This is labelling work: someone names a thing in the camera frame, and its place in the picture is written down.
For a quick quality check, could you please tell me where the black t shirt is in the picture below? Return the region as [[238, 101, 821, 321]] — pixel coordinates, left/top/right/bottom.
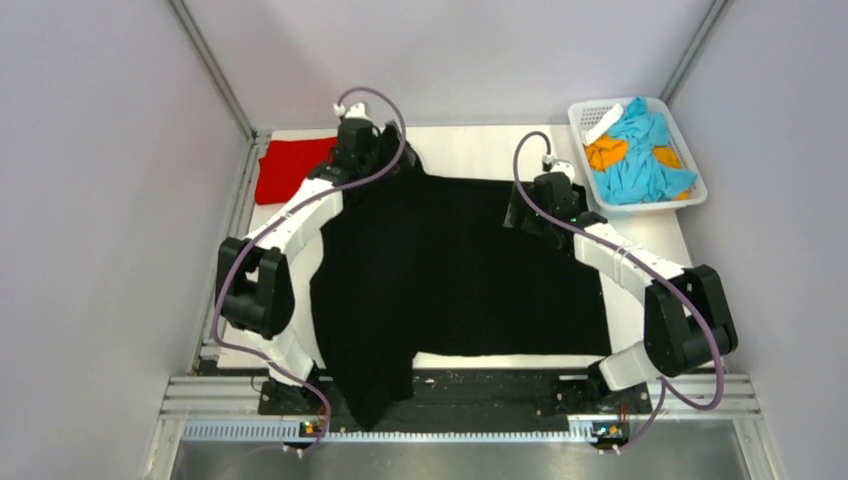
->
[[310, 165, 612, 430]]

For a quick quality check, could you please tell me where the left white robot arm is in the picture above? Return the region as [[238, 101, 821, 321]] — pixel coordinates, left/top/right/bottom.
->
[[211, 116, 407, 415]]

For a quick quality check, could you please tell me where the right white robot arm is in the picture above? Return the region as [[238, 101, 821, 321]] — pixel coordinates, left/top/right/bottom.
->
[[504, 172, 739, 412]]

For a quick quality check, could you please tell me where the orange t shirt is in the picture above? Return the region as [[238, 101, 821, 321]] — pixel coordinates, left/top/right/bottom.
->
[[585, 135, 697, 205]]

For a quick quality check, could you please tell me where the white plastic laundry basket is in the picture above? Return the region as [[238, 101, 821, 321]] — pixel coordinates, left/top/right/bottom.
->
[[568, 97, 708, 217]]

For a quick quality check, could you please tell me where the folded red t shirt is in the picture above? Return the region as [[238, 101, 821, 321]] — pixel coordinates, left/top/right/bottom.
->
[[254, 137, 337, 205]]

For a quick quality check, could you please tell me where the light blue t shirt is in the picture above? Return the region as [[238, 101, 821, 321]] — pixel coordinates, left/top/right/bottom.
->
[[584, 97, 697, 206]]

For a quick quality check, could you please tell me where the white cloth strip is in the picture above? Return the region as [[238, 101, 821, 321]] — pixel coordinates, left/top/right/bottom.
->
[[581, 103, 625, 146]]

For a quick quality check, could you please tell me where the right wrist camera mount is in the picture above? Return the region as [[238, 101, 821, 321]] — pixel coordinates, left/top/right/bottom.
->
[[542, 154, 577, 182]]

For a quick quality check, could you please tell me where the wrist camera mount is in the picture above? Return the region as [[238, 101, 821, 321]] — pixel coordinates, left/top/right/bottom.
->
[[542, 154, 577, 182], [333, 102, 373, 123]]

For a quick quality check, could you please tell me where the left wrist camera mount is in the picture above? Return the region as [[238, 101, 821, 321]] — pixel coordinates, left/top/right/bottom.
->
[[333, 102, 373, 123]]

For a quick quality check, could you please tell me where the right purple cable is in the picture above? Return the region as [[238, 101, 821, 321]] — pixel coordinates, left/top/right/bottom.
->
[[512, 131, 727, 455]]

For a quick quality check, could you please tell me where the purple cable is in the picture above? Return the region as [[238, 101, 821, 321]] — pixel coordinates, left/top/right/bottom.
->
[[210, 86, 407, 455], [512, 131, 727, 455]]

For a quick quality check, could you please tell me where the aluminium frame rail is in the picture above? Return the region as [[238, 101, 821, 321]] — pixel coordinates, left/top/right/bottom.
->
[[165, 0, 274, 379]]

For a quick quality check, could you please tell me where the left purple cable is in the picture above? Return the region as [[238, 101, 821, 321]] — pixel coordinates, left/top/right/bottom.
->
[[210, 86, 407, 455]]

